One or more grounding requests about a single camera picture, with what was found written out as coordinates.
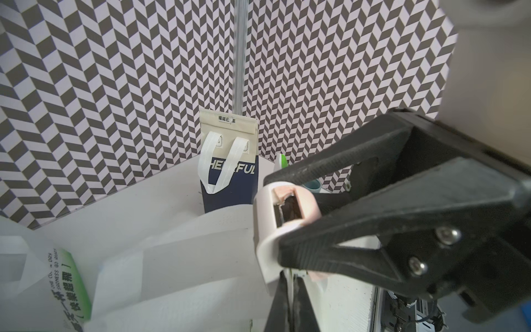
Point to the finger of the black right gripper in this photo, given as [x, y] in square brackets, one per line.
[373, 245]
[383, 139]

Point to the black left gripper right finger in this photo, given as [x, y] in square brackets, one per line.
[304, 319]

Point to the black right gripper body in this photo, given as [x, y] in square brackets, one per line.
[507, 278]

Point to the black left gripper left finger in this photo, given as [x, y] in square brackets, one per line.
[279, 316]

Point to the small pink stapler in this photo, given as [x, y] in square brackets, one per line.
[279, 208]

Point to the green white bag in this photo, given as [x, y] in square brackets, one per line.
[280, 162]
[198, 274]

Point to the navy cream Cheerful bag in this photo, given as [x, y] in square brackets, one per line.
[228, 166]

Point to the green white bag front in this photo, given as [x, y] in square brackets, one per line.
[280, 162]

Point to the grey blue cup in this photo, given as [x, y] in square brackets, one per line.
[313, 186]

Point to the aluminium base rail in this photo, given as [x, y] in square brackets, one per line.
[395, 313]

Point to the aluminium corner post right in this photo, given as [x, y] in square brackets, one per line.
[241, 20]

